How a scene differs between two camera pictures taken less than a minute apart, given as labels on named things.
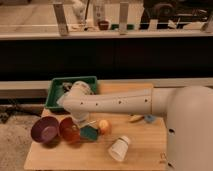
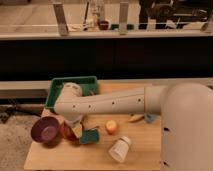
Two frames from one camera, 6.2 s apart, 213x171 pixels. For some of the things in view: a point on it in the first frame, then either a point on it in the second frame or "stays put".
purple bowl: x=45 y=129 stays put
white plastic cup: x=119 y=149 stays put
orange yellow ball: x=103 y=123 -> x=111 y=127
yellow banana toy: x=134 y=118 stays put
